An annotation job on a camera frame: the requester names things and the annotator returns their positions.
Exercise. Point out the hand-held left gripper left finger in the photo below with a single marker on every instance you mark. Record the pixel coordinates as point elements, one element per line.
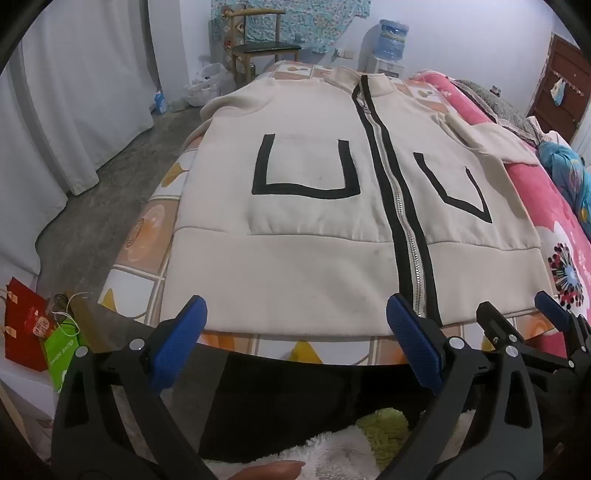
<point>178,341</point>

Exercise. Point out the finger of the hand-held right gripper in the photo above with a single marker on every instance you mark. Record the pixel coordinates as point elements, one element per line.
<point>551,307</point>
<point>491,323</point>

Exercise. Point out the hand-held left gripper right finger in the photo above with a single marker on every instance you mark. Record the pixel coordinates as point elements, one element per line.
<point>415,341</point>

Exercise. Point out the cream zip jacket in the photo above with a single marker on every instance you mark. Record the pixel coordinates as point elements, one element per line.
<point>300,240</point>

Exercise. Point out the person's left hand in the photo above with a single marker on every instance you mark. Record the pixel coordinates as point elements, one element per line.
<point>272,470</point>

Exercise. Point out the pink floral blanket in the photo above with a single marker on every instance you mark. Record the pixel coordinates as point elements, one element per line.
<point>545,203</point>

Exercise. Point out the green paper bag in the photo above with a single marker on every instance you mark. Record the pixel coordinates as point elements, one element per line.
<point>60,355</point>

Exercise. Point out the white green fluffy garment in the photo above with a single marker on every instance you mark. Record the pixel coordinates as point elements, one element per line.
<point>332,447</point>

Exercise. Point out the red gift bag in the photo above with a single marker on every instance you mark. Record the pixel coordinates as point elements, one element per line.
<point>23,323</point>

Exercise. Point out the grey green pillow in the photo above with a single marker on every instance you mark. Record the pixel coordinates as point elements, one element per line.
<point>498,106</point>

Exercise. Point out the small blue hanging cloth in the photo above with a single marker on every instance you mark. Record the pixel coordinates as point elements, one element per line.
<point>557,91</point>

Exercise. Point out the brown door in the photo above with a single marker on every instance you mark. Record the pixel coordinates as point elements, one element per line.
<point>570,69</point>

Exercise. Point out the small blue bottle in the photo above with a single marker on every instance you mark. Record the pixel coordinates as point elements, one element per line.
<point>160,102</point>

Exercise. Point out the white plastic bag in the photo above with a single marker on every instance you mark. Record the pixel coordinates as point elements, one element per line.
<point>207,83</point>

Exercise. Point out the white curtain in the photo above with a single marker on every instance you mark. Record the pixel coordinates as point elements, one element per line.
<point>69,92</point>

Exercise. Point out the white water dispenser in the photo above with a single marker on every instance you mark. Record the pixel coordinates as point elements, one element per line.
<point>390,68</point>

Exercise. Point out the dark bottle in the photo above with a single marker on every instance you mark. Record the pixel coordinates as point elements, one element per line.
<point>252,74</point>

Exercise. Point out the blue water bottle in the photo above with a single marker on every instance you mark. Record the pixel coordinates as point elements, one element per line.
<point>392,41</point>

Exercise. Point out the wooden chair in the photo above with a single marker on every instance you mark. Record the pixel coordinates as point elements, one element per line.
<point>265,48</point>

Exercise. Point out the wall socket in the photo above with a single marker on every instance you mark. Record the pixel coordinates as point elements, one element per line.
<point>344,52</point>

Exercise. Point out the blue patterned wall cloth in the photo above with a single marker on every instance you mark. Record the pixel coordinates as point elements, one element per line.
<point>314,23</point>

